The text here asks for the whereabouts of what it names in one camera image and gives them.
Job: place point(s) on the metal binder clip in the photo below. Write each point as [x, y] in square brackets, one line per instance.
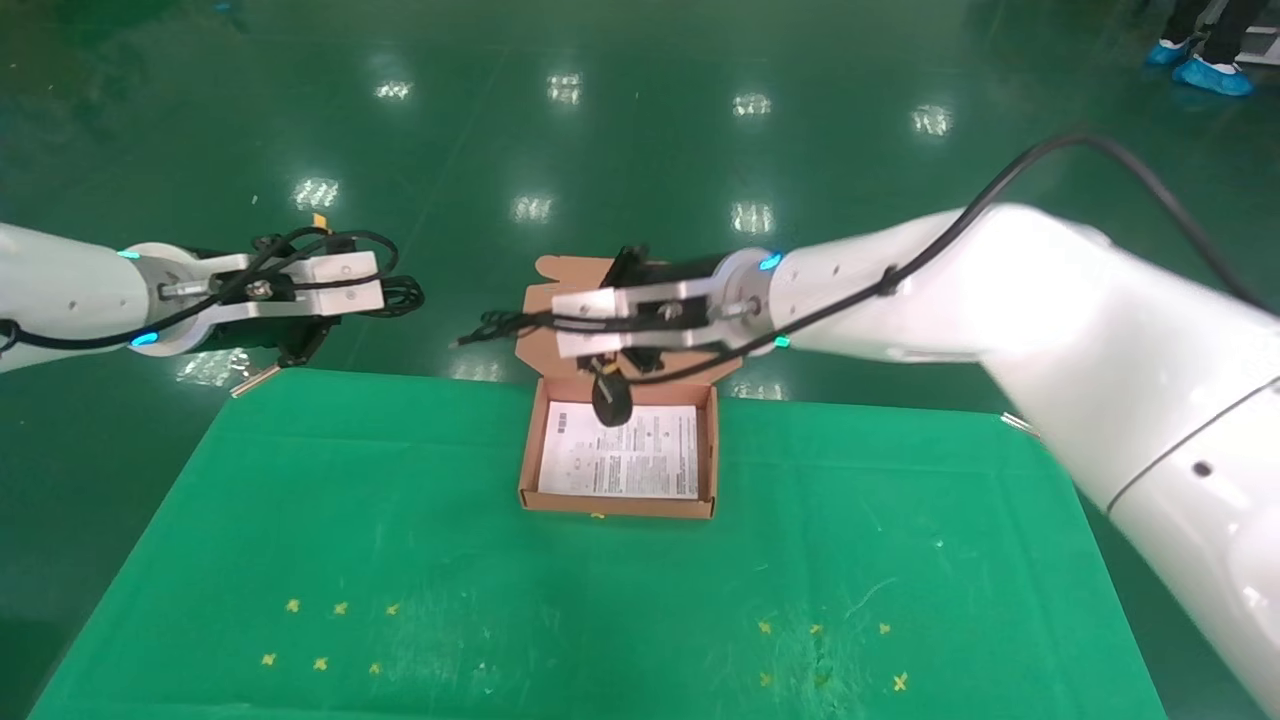
[1020, 424]
[255, 380]

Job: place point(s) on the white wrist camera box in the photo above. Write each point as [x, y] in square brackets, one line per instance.
[640, 310]
[330, 280]

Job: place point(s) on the black computer mouse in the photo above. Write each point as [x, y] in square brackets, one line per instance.
[612, 400]

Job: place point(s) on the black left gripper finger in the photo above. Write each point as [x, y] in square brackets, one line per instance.
[305, 343]
[270, 242]

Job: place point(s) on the white printed paper sheet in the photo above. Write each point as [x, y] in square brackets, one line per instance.
[620, 465]

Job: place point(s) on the brown cardboard box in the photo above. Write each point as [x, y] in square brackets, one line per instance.
[630, 320]

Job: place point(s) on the green table cloth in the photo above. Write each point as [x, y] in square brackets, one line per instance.
[600, 580]

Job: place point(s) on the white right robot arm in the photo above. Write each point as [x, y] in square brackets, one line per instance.
[1050, 330]

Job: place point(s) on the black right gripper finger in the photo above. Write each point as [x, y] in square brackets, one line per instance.
[625, 265]
[605, 368]

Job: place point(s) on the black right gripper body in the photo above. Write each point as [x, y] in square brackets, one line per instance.
[690, 272]

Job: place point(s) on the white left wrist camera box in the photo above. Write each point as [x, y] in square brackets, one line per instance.
[330, 280]

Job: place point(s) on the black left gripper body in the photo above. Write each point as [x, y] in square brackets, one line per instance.
[250, 325]

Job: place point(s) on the person with blue shoe covers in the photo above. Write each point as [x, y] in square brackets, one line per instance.
[1210, 72]

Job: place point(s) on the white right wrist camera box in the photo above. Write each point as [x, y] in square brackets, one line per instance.
[640, 310]

